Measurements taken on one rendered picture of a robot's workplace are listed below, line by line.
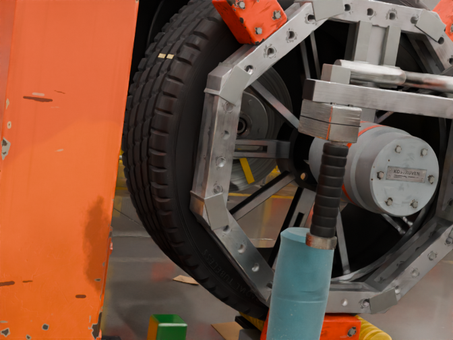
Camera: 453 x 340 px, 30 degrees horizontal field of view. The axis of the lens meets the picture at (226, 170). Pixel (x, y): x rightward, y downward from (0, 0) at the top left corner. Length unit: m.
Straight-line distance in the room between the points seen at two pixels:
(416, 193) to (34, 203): 0.59
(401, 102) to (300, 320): 0.37
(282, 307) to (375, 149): 0.28
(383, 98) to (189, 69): 0.34
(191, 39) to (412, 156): 0.41
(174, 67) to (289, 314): 0.45
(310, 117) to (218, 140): 0.19
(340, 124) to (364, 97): 0.07
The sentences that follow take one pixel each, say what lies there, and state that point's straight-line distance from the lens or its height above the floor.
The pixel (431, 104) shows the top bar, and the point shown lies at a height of 0.97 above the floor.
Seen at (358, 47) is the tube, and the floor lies 1.04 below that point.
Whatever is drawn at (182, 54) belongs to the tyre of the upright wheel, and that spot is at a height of 0.99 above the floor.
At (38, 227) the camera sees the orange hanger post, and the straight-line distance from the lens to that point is 1.15.
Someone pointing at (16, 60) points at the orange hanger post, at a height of 0.95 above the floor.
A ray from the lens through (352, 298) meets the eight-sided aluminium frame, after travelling 1.53.
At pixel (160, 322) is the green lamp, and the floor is 0.66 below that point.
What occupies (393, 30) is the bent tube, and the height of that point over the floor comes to 1.08.
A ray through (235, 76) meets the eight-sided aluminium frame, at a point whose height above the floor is 0.97.
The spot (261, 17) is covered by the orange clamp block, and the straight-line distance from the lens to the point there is 1.35.
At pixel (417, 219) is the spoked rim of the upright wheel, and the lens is 1.67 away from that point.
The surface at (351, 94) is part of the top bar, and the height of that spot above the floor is 0.97.
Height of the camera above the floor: 0.99
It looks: 8 degrees down
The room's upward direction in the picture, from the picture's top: 8 degrees clockwise
